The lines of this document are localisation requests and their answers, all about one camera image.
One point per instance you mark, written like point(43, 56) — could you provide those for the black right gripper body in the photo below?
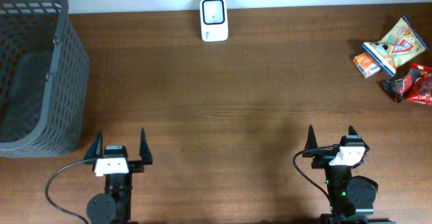
point(322, 156)

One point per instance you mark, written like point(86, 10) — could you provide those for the white barcode scanner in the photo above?
point(213, 20)

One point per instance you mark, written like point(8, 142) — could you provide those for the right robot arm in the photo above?
point(350, 197)

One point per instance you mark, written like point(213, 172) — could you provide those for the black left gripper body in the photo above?
point(135, 167)

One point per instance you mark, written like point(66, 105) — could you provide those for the black and red snack packet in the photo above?
point(397, 89)

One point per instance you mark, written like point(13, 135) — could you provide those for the small orange tissue pack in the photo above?
point(366, 65)

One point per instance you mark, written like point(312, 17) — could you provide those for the beige snack bag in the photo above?
point(401, 44)

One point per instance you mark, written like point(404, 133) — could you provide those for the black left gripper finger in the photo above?
point(145, 153)
point(95, 150)

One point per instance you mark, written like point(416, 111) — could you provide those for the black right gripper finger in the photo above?
point(311, 141)
point(352, 131)

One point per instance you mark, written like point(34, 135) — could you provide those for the grey plastic mesh basket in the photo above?
point(44, 77)

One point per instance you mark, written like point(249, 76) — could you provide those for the red candy bag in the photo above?
point(421, 89)

